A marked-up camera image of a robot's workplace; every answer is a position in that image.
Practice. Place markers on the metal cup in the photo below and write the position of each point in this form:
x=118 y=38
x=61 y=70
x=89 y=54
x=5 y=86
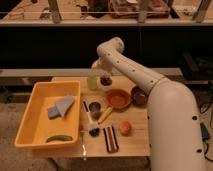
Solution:
x=95 y=109

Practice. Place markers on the orange peach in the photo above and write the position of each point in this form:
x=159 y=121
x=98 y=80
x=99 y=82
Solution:
x=125 y=128

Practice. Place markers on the blue power adapter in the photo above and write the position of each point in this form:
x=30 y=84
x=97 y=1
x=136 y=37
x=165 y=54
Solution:
x=204 y=131

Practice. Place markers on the yellow plastic bin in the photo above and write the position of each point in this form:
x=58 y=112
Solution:
x=36 y=127

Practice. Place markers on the green plastic cup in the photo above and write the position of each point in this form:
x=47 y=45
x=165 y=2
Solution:
x=92 y=83

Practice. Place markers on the dark purple grapes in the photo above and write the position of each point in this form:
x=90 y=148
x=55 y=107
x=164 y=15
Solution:
x=106 y=82

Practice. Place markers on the metal fork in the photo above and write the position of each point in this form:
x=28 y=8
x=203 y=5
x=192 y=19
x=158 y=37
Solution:
x=84 y=151

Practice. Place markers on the dark brown bowl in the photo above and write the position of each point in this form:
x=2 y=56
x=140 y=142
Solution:
x=139 y=97

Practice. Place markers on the white small bowl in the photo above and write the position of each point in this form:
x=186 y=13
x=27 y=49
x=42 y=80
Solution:
x=104 y=88

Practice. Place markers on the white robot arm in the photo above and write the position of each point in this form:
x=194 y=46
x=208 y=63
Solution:
x=173 y=116

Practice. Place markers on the orange pan with yellow handle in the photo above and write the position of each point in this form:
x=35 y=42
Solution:
x=117 y=99

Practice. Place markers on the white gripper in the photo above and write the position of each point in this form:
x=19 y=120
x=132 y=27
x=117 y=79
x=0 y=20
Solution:
x=104 y=65

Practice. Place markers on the green cucumber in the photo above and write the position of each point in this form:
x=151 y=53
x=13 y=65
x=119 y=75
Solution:
x=59 y=138

